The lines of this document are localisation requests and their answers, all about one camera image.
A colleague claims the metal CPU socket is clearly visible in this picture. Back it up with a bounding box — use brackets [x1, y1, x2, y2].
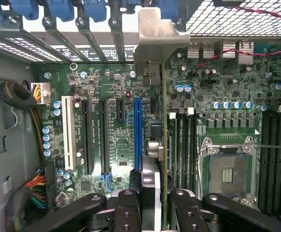
[198, 136, 259, 209]

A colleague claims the green motherboard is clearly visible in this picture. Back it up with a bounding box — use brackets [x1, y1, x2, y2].
[31, 45, 281, 218]

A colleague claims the long black expansion slot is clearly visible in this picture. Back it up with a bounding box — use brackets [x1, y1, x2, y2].
[99, 100, 111, 176]
[82, 100, 94, 176]

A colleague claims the blue expansion slot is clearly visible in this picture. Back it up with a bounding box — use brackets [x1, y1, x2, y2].
[133, 97, 143, 171]

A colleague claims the white expansion slot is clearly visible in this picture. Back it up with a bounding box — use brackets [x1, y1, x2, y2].
[61, 95, 74, 171]

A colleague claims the short black expansion slot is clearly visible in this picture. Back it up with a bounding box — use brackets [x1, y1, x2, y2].
[116, 99, 126, 122]

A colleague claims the socket locking lever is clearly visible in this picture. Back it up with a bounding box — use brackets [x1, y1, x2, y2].
[251, 144, 281, 150]

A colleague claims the grey open PC case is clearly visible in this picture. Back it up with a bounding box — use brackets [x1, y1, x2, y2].
[0, 0, 281, 232]

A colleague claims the white power connector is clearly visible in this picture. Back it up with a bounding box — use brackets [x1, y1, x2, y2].
[30, 82, 51, 105]

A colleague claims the metal rear port block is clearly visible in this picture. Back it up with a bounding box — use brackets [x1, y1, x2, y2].
[187, 41, 255, 65]

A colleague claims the blue slot clip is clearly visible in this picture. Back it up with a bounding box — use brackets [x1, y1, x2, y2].
[83, 0, 108, 24]
[47, 0, 75, 22]
[21, 0, 39, 20]

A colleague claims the coloured power wire bundle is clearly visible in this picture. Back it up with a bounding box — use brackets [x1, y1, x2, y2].
[25, 168, 47, 209]

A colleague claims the black sleeved cable bundle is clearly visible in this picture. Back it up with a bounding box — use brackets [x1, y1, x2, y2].
[0, 81, 45, 158]

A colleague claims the red and black fan wire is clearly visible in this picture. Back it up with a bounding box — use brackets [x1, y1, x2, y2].
[193, 6, 281, 73]

